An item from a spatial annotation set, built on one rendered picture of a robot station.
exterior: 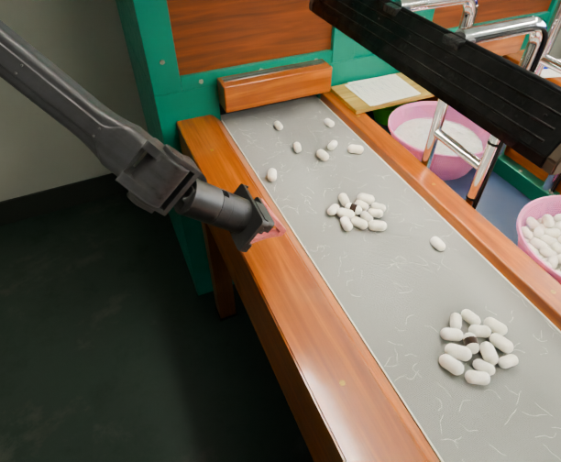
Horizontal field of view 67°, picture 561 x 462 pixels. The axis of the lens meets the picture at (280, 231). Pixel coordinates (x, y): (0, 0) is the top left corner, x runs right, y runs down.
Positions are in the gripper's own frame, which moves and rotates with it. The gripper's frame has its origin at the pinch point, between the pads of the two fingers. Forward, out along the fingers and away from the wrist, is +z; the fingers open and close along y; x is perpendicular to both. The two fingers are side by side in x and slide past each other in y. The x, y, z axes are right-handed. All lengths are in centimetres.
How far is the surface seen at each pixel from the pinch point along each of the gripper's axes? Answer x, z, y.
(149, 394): 85, 26, 23
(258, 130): -1.6, 14.2, 44.3
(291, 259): 3.2, 4.3, -2.7
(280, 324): 7.7, -1.1, -14.4
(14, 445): 111, -4, 23
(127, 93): 36, 10, 133
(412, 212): -14.2, 28.3, 2.0
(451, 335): -7.4, 17.5, -25.7
